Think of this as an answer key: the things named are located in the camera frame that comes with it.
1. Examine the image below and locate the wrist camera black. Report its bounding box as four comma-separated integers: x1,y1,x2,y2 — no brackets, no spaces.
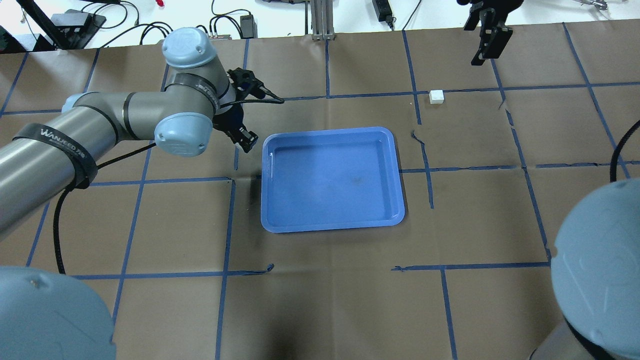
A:
227,67,266,101

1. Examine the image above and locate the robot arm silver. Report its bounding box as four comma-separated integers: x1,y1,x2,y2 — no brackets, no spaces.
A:
0,27,282,360
528,121,639,360

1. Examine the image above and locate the aluminium frame post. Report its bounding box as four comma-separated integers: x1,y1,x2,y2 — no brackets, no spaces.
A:
308,0,336,41

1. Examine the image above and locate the brown paper table cover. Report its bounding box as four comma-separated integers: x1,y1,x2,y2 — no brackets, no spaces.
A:
1,19,639,360

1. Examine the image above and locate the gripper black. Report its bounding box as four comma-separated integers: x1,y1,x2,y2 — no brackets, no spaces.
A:
212,104,259,154
458,0,524,66

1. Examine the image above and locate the blue plastic tray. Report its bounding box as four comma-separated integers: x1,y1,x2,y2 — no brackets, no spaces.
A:
260,126,406,234

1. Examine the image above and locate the white block near arm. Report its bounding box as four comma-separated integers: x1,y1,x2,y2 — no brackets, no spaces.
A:
429,89,445,105

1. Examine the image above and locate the black power adapter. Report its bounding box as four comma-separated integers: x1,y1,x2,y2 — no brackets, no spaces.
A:
371,0,394,23

